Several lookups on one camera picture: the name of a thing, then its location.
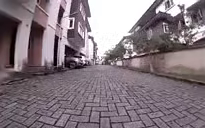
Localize grey parked car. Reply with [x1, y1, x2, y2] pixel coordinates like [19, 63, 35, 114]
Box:
[64, 54, 88, 70]

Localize grey brick paved road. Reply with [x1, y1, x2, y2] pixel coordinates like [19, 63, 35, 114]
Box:
[0, 64, 205, 128]

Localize white multi-storey building row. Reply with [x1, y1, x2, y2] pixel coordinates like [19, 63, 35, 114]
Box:
[0, 0, 99, 73]

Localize concrete kerb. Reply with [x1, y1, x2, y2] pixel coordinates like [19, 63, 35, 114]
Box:
[123, 65, 205, 88]

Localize raised concrete pavement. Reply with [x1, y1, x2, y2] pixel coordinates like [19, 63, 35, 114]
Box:
[0, 65, 70, 88]

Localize trees along wall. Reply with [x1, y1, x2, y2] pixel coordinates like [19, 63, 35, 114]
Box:
[102, 42, 128, 65]

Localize houses behind boundary wall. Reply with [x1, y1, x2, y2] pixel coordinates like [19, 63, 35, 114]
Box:
[121, 0, 205, 56]

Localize long pale boundary wall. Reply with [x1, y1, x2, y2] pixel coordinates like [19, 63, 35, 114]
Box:
[115, 44, 205, 84]

